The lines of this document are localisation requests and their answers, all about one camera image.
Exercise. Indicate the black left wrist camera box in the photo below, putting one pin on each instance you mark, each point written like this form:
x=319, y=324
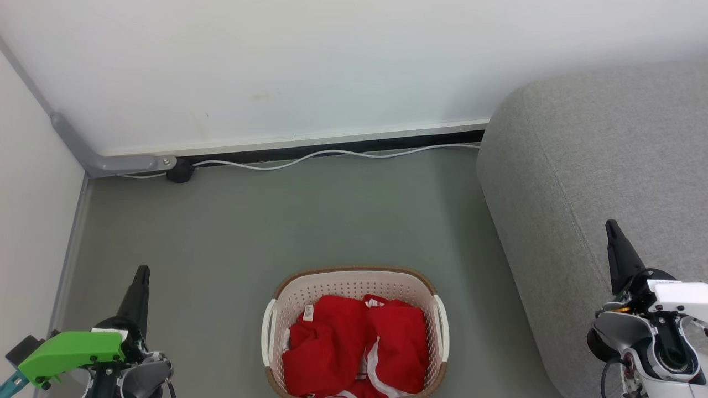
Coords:
x=25, y=347

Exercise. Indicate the red garment with white trim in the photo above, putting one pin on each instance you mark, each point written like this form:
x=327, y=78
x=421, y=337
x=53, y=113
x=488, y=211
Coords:
x=332, y=342

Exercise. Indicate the grey wall conduit pipe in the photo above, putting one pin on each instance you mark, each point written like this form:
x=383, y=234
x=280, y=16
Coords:
x=110, y=164

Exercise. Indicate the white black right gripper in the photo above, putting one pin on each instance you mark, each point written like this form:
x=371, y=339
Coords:
x=680, y=296

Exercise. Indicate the white and black baseboard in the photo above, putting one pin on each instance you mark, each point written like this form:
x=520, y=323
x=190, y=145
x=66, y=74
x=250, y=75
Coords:
x=387, y=138

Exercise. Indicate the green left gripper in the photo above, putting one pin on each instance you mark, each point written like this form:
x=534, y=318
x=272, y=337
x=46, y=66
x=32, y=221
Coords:
x=72, y=348

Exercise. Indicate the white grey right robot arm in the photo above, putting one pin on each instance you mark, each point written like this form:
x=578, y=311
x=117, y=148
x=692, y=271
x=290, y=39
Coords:
x=625, y=331

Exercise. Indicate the beige perforated laundry basket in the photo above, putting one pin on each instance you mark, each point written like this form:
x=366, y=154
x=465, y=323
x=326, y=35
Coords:
x=343, y=287

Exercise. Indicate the grey fabric sofa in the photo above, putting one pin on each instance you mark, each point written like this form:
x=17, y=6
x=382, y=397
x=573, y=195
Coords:
x=581, y=166

